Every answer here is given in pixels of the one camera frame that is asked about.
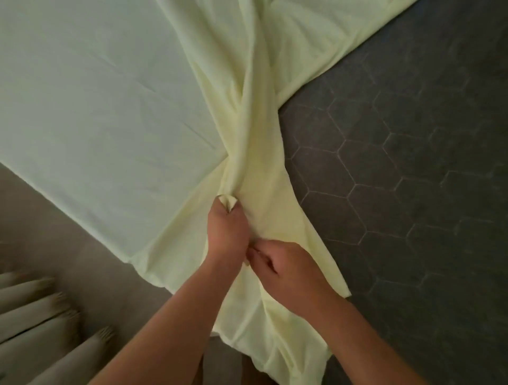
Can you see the person's left hand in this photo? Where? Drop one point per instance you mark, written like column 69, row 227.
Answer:
column 228, row 238

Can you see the white printed curtain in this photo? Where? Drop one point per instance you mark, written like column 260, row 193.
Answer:
column 35, row 337

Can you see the pale yellow bed sheet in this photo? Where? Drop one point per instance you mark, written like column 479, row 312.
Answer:
column 99, row 119

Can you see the person's left forearm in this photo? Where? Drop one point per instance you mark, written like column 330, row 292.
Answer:
column 170, row 341

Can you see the person's right hand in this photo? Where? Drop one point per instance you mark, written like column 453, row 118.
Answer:
column 293, row 277

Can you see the dark grey mattress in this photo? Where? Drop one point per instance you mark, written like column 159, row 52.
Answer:
column 416, row 198

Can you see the person's right forearm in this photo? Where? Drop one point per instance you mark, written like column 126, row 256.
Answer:
column 365, row 349

